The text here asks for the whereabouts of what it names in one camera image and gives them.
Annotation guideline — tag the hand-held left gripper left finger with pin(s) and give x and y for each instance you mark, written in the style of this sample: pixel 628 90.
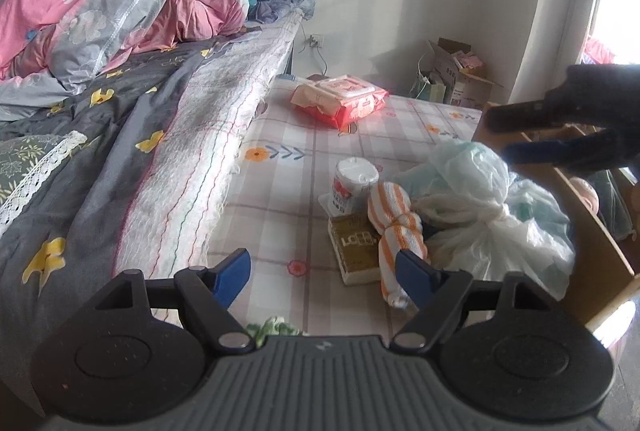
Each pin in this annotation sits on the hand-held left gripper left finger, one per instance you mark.
pixel 232 275

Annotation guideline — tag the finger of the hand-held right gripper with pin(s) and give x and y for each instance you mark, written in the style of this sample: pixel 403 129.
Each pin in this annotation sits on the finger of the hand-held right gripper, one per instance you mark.
pixel 555 152
pixel 522 117

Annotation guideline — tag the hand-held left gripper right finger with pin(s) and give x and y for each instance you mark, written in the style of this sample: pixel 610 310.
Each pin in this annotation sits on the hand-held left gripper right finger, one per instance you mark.
pixel 414 277

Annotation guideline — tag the orange striped towel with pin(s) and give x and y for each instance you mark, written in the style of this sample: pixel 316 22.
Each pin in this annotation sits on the orange striped towel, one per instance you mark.
pixel 395 236

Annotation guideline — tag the brown cardboard box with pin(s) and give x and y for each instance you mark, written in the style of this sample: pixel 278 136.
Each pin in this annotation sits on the brown cardboard box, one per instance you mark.
pixel 595 256

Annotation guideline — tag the pink hanging garment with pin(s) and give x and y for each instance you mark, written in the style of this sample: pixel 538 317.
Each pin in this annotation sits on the pink hanging garment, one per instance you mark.
pixel 598 52

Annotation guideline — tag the peach doll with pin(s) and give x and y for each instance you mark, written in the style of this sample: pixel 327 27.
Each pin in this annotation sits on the peach doll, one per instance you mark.
pixel 584 195

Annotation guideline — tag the gold and white box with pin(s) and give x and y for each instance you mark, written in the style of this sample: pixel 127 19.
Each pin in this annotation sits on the gold and white box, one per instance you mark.
pixel 355 251

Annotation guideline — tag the green and white cloth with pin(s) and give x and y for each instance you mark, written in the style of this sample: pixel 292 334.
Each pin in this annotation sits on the green and white cloth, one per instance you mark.
pixel 272 330

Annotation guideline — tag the tall printed cardboard box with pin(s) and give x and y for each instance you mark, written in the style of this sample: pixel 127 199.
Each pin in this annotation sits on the tall printed cardboard box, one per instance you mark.
pixel 462 78

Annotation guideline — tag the dark green cloth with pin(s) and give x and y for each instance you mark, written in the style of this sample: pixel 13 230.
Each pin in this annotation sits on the dark green cloth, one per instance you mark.
pixel 612 203

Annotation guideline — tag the translucent plastic bag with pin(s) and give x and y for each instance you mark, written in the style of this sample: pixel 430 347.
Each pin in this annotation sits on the translucent plastic bag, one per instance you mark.
pixel 475 191

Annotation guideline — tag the green paper bag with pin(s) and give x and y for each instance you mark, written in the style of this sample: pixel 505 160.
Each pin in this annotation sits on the green paper bag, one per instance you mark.
pixel 430 88

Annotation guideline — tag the white round container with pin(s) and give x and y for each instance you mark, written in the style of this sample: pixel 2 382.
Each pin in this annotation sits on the white round container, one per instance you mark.
pixel 352 183

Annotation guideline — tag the grey floral bedsheet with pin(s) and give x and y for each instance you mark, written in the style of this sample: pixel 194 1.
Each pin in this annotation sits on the grey floral bedsheet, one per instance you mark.
pixel 165 151

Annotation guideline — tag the red wet wipes pack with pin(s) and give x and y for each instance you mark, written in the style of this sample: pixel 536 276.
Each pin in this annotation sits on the red wet wipes pack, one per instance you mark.
pixel 345 103

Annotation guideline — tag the green lace trimmed pillow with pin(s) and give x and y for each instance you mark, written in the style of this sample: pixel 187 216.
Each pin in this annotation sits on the green lace trimmed pillow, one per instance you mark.
pixel 30 166

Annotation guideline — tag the lavender blue cloth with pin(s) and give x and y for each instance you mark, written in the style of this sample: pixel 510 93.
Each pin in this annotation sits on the lavender blue cloth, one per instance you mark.
pixel 280 3

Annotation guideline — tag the pink and grey quilt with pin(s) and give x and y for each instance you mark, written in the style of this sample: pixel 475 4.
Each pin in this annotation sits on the pink and grey quilt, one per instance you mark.
pixel 125 16

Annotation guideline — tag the white wall socket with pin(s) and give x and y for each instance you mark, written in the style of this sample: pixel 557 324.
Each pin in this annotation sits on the white wall socket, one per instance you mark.
pixel 317 41

